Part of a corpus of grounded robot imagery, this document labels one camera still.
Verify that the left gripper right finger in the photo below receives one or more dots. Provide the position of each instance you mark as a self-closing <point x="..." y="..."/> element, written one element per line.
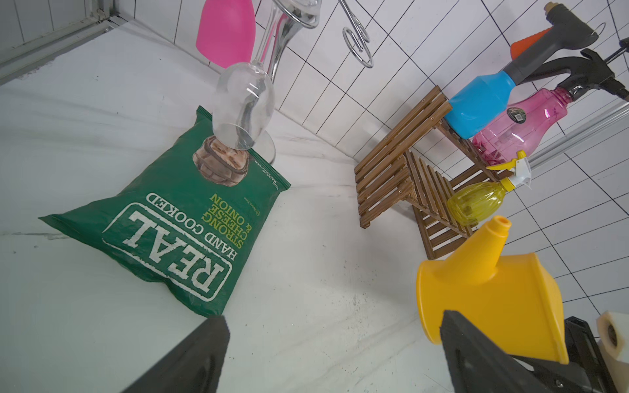
<point x="477" y="364"/>

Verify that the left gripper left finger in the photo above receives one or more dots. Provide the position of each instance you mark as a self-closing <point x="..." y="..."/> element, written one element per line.
<point x="194" y="365"/>

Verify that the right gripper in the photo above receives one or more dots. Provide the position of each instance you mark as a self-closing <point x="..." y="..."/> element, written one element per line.
<point x="586" y="370"/>

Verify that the yellow watering can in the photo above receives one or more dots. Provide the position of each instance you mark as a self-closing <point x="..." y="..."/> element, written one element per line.
<point x="512" y="299"/>

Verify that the yellow spray bottle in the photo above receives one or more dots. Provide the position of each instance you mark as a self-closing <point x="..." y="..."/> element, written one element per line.
<point x="477" y="202"/>

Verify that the blue spray bottle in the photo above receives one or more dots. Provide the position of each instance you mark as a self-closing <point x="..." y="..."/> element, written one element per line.
<point x="487" y="96"/>

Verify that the pink pressure sprayer bottle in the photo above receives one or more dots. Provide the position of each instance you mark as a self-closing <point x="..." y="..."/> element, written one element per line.
<point x="523" y="125"/>

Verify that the wooden two-tier shelf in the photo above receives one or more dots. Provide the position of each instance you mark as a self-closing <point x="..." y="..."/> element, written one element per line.
<point x="391" y="173"/>

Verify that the green snack bag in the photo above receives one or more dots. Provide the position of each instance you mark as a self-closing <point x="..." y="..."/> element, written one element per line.
<point x="189" y="221"/>

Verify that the clear wine glass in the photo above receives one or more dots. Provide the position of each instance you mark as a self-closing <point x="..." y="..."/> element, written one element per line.
<point x="243" y="105"/>

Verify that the pink wine glass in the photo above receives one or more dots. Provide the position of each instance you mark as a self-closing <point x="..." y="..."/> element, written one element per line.
<point x="227" y="32"/>

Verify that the chrome wine glass rack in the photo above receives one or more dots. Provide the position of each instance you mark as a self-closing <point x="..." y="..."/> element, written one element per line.
<point x="312" y="85"/>

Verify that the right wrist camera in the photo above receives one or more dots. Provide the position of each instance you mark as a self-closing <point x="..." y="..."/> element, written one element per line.
<point x="613" y="331"/>

